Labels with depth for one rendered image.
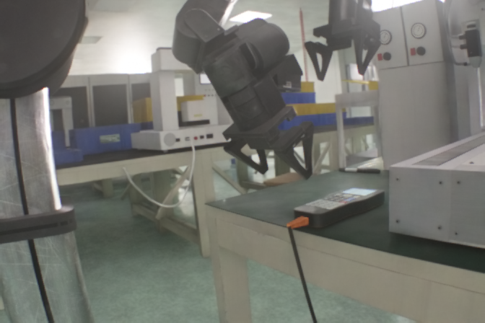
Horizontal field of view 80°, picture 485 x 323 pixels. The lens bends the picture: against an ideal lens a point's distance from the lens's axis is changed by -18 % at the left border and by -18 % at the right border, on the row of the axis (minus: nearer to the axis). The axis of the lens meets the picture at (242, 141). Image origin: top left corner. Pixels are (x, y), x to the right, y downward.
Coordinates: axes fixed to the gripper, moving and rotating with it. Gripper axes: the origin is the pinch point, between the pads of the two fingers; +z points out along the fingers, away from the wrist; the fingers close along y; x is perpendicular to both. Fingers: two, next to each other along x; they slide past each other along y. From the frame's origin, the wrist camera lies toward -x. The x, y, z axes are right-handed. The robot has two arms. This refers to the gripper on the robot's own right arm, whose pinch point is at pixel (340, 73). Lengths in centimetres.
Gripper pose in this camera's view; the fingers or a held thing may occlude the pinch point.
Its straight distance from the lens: 65.3
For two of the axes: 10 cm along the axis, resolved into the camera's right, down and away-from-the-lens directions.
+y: -5.9, -0.1, 8.1
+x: -8.0, -1.5, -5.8
